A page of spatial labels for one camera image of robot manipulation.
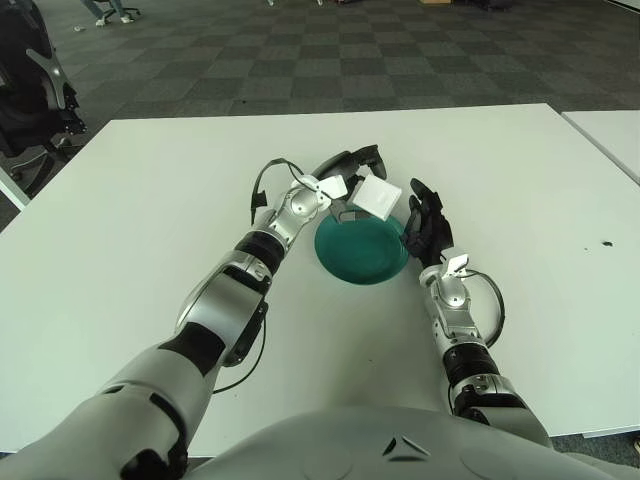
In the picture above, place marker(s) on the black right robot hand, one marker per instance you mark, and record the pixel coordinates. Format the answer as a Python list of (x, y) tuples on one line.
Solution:
[(430, 230)]

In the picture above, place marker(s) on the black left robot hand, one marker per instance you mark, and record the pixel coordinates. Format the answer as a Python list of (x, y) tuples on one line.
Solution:
[(350, 157)]

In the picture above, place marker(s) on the white charger block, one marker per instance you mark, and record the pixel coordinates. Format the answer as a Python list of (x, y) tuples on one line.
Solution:
[(377, 197)]

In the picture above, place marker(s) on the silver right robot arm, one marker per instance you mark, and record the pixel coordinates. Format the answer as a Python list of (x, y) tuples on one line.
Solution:
[(452, 300)]

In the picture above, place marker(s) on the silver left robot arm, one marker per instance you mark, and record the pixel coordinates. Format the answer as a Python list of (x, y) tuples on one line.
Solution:
[(225, 300)]

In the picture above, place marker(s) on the teal round plate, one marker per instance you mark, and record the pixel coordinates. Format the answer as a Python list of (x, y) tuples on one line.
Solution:
[(360, 255)]

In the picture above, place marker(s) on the brown cardboard box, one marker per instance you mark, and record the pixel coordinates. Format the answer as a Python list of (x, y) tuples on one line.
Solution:
[(435, 1)]

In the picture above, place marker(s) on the grey robot torso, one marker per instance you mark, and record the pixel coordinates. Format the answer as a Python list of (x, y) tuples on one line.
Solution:
[(350, 450)]

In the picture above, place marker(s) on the rolling chair base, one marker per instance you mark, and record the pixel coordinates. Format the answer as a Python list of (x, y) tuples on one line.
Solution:
[(131, 10)]

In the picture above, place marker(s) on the seated person in jeans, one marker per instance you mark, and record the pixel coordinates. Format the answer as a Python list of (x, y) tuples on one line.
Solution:
[(92, 6)]

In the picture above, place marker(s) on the black grey office chair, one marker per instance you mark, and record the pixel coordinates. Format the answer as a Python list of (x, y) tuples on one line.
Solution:
[(30, 100)]

